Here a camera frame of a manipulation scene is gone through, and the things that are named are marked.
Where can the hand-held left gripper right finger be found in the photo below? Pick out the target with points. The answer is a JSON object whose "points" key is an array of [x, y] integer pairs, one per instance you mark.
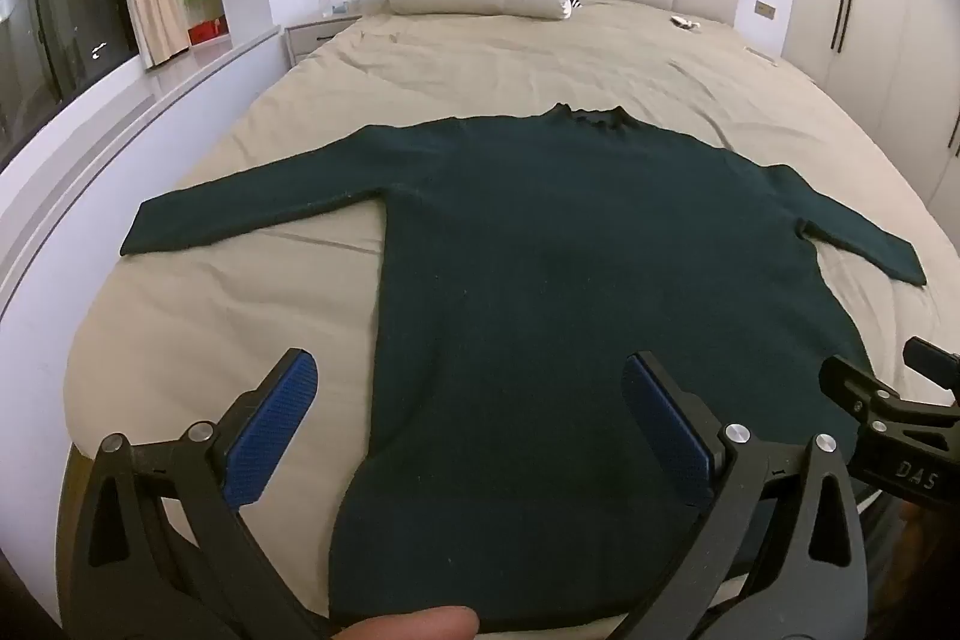
{"points": [[667, 430]]}

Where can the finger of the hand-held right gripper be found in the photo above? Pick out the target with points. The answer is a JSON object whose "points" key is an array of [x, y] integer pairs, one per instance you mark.
{"points": [[855, 389], [934, 359]]}

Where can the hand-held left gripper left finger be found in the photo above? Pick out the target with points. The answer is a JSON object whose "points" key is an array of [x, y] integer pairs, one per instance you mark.
{"points": [[274, 430]]}

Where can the dark green sweater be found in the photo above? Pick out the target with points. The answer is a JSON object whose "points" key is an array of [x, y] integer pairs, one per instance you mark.
{"points": [[562, 272]]}

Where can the person's left hand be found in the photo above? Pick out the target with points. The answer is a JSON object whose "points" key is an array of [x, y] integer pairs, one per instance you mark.
{"points": [[412, 623]]}

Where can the white window ledge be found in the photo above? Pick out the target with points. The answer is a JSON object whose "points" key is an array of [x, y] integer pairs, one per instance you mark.
{"points": [[112, 108]]}

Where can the beige nightstand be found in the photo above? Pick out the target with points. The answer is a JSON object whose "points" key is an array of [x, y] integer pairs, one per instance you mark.
{"points": [[311, 40]]}

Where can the bed with beige sheet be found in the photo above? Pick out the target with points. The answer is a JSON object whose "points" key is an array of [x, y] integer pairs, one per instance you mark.
{"points": [[487, 70]]}

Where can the small white item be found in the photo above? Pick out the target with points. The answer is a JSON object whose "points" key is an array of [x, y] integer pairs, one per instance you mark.
{"points": [[685, 22]]}

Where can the red box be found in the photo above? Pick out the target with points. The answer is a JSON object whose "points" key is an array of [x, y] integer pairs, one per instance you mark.
{"points": [[206, 31]]}

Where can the wall socket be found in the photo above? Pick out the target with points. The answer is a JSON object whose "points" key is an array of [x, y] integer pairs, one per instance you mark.
{"points": [[765, 10]]}

